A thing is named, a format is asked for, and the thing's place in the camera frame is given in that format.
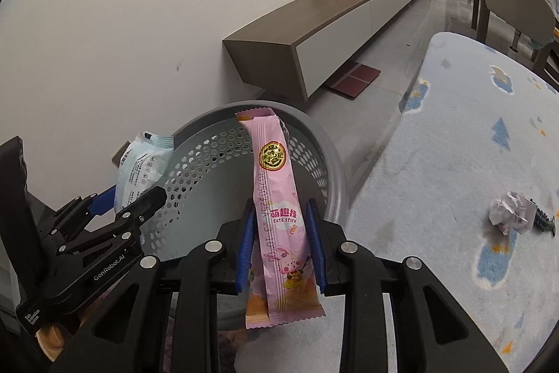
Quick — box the crumpled white wrapper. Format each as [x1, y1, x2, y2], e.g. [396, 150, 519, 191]
[488, 192, 538, 236]

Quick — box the teal and white packet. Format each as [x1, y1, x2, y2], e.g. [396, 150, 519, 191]
[114, 131, 175, 212]

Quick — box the dark red floor scale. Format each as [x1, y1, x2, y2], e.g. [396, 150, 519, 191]
[329, 64, 380, 99]

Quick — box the grey perforated plastic basket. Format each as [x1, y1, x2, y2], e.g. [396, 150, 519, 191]
[140, 100, 348, 330]

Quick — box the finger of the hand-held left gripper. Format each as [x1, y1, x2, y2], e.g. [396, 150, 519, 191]
[51, 186, 117, 243]
[57, 186, 167, 253]

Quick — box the person's left hand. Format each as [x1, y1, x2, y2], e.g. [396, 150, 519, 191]
[35, 305, 86, 358]

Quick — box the dark screw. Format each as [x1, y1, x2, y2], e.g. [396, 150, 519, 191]
[530, 198, 557, 235]

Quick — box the long grey wall cabinet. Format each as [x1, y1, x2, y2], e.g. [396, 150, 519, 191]
[222, 0, 431, 103]

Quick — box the light blue printed blanket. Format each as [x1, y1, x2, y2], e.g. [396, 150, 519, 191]
[347, 32, 559, 373]

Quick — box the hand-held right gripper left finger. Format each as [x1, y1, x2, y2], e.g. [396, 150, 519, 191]
[48, 198, 258, 373]

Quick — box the grey round-backed chair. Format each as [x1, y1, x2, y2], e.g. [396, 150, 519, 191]
[476, 0, 556, 52]

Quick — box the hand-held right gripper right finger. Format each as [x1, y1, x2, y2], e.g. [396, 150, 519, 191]
[306, 198, 509, 373]

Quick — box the pink snack packet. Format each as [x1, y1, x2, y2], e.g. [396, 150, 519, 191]
[236, 107, 327, 330]

